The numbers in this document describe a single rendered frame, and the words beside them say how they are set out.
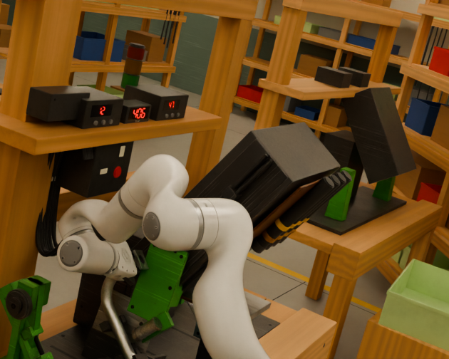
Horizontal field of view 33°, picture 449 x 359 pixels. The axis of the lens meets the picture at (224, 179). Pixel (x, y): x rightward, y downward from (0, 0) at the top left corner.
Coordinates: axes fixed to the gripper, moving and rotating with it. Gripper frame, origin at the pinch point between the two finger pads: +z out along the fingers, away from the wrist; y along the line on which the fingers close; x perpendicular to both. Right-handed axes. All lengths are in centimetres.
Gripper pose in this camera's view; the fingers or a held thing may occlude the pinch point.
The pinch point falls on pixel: (132, 262)
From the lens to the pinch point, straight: 209.1
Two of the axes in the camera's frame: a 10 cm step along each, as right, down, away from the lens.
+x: -8.7, 4.3, 2.4
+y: -3.6, -8.9, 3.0
